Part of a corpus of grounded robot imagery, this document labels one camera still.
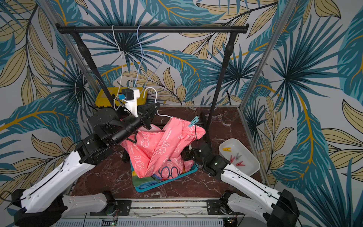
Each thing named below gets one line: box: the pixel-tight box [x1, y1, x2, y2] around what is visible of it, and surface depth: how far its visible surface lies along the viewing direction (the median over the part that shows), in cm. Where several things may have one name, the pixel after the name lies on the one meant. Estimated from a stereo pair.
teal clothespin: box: [188, 115, 199, 128], surface depth 58 cm
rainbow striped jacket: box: [132, 171, 168, 189], surface depth 73 cm
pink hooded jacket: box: [120, 117, 207, 179], surface depth 60 cm
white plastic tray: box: [218, 138, 261, 177], surface depth 94 cm
